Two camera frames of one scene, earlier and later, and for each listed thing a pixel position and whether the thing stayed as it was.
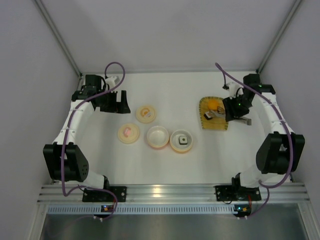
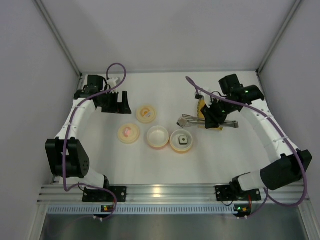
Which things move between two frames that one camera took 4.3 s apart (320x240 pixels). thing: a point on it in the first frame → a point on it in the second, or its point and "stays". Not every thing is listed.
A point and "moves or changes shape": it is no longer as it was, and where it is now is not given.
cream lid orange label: (146, 114) stays
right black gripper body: (232, 113) → (215, 114)
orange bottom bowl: (174, 140) stays
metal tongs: (215, 113) → (186, 120)
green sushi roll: (183, 140) stays
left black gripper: (114, 101) stays
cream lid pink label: (128, 133) stays
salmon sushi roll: (208, 115) moves or changes shape
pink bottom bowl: (158, 136) stays
